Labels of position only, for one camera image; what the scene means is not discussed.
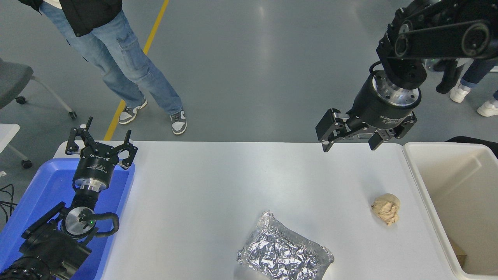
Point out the blue plastic tray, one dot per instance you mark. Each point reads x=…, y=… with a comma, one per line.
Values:
x=50, y=190

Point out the crumpled tan paper ball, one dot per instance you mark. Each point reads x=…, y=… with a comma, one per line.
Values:
x=386, y=210

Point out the person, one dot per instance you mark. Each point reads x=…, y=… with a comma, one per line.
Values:
x=478, y=72

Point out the large pale plastic bin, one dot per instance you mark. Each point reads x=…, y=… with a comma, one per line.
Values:
x=459, y=186

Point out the dark object behind bin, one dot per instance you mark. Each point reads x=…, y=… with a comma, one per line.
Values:
x=474, y=142

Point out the brown cardboard piece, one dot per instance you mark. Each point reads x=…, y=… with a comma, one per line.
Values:
x=458, y=252

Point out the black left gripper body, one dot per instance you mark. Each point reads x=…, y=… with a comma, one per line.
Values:
x=95, y=165

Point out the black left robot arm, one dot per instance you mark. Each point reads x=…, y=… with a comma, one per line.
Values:
x=46, y=245

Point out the silver foil tray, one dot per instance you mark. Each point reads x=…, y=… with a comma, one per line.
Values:
x=282, y=252

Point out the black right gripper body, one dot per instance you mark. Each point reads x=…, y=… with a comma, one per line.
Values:
x=373, y=109

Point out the grey office chair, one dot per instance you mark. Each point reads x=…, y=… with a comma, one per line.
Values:
x=11, y=81

